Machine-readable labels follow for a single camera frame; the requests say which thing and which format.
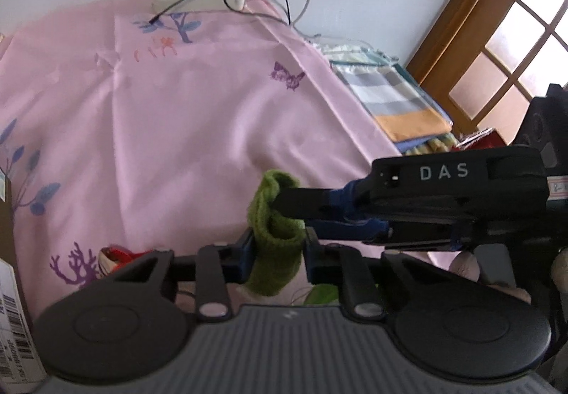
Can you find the brown cardboard box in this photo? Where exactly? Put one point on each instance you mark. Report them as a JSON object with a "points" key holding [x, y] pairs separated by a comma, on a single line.
{"points": [[9, 234]]}

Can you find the green plush toy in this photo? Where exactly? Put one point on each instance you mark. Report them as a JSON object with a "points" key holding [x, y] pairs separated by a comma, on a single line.
{"points": [[321, 295]]}

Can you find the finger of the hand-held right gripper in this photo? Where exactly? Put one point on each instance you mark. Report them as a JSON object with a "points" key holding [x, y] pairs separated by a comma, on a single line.
{"points": [[346, 230], [310, 201]]}

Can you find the pink printed bedsheet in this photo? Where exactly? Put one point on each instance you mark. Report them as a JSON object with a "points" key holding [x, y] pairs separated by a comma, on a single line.
{"points": [[177, 132]]}

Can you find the striped folded cloth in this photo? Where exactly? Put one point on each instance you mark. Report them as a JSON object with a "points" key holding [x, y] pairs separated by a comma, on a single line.
{"points": [[390, 96]]}

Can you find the person's right hand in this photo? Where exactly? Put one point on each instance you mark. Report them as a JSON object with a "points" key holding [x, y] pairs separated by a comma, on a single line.
{"points": [[561, 269]]}

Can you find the green knitted sock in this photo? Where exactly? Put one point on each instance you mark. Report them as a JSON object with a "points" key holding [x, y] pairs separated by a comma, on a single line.
{"points": [[273, 252]]}

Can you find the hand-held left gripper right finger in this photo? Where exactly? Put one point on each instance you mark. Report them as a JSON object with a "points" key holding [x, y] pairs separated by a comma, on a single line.
{"points": [[313, 263]]}

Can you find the red patterned scarf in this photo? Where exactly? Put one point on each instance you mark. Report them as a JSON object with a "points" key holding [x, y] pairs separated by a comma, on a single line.
{"points": [[117, 258]]}

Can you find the red packet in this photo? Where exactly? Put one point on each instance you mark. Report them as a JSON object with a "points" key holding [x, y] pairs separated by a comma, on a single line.
{"points": [[483, 139]]}

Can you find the pale green folded cloth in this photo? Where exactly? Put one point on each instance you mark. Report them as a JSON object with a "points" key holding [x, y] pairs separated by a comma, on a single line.
{"points": [[350, 50]]}

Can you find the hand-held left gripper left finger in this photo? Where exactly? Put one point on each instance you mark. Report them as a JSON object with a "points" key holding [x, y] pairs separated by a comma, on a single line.
{"points": [[246, 258]]}

